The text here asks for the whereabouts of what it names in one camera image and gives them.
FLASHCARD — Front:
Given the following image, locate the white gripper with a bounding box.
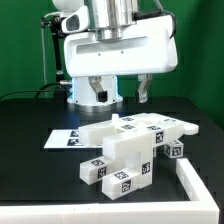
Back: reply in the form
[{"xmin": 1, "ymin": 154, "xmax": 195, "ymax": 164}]
[{"xmin": 64, "ymin": 15, "xmax": 178, "ymax": 103}]

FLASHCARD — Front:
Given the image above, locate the white chair seat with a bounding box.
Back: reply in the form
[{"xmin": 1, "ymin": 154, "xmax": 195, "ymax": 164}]
[{"xmin": 103, "ymin": 113, "xmax": 155, "ymax": 178}]

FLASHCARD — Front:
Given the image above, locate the white chair back frame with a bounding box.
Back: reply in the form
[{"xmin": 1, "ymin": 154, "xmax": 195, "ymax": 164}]
[{"xmin": 77, "ymin": 112, "xmax": 200, "ymax": 160}]

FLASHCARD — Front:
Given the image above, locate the white chair nut cube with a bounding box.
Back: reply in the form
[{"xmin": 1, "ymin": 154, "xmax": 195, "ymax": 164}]
[{"xmin": 164, "ymin": 140, "xmax": 184, "ymax": 159}]

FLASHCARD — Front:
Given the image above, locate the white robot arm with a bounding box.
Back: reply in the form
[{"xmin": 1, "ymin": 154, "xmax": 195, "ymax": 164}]
[{"xmin": 52, "ymin": 0, "xmax": 178, "ymax": 112}]

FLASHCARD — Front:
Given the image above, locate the white corner fence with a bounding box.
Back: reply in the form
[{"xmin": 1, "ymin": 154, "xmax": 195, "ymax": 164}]
[{"xmin": 0, "ymin": 158, "xmax": 220, "ymax": 224}]

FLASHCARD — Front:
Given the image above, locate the black cable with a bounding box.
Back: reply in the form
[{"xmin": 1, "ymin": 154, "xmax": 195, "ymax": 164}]
[{"xmin": 0, "ymin": 82, "xmax": 68, "ymax": 102}]

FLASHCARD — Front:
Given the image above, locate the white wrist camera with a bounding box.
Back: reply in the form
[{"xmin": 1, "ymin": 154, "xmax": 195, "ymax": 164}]
[{"xmin": 61, "ymin": 6, "xmax": 90, "ymax": 34}]

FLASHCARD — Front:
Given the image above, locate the black camera stand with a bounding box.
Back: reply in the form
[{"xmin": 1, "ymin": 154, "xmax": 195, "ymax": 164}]
[{"xmin": 35, "ymin": 13, "xmax": 71, "ymax": 99}]

